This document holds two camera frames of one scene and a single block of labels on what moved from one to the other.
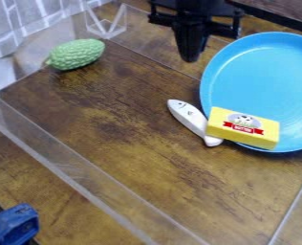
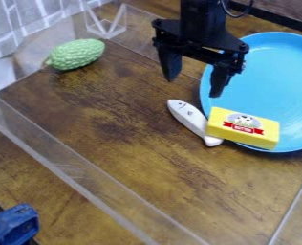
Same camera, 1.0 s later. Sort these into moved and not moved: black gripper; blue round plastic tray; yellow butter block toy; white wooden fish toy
Moved: black gripper
Not moved: blue round plastic tray; white wooden fish toy; yellow butter block toy
